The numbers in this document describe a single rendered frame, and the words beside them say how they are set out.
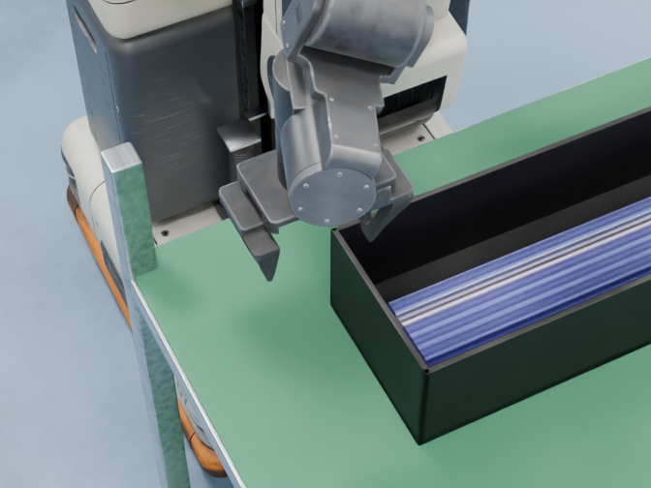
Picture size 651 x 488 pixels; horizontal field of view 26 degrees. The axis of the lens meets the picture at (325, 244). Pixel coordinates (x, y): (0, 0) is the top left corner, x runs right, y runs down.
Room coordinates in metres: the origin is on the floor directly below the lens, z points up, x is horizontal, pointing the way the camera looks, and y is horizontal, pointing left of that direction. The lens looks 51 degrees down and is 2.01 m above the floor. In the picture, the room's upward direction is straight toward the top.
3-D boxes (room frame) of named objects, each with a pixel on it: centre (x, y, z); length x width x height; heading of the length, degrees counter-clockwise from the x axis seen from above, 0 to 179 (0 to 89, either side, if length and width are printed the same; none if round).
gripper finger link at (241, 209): (0.68, 0.03, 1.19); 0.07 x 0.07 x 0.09; 26
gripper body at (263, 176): (0.69, 0.01, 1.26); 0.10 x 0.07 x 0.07; 116
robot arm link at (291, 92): (0.69, 0.01, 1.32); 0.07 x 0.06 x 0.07; 7
